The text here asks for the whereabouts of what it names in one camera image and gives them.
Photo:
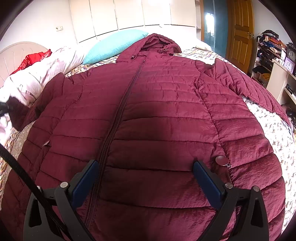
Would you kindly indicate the purple small clock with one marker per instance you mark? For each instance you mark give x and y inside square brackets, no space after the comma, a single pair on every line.
[289,65]

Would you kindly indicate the maroon quilted puffer jacket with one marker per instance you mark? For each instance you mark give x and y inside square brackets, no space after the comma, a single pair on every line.
[146,118]

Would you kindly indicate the wall socket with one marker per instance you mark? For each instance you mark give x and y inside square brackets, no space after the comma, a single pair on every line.
[59,28]

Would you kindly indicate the teal pillow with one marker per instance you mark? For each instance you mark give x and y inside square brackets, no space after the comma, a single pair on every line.
[113,45]

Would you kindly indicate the white glossy wardrobe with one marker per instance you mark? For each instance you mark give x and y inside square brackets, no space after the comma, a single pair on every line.
[95,18]

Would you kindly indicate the red cloth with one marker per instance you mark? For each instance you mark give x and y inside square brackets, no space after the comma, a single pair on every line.
[31,59]

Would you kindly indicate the patterned quilted bedspread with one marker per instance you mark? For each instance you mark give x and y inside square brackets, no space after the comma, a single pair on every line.
[276,130]

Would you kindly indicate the pink floral duvet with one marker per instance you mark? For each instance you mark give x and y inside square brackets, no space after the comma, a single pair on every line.
[26,85]

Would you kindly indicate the white bed headboard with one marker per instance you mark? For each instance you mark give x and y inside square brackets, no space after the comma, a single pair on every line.
[13,55]

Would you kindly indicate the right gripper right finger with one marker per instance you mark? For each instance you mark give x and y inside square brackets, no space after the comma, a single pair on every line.
[251,224]

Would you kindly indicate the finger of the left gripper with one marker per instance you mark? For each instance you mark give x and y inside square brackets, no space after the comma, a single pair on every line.
[4,109]

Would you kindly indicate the wooden door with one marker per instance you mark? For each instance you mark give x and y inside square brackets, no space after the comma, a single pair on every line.
[240,33]

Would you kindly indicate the white tv cabinet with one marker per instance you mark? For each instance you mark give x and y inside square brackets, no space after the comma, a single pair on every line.
[281,85]

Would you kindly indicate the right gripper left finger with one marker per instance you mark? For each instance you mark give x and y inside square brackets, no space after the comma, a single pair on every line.
[66,197]

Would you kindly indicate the white pillow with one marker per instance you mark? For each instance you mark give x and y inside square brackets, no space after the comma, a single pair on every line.
[186,37]

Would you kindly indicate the cluttered clothes shelf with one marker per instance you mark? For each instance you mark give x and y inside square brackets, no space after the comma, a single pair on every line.
[269,49]

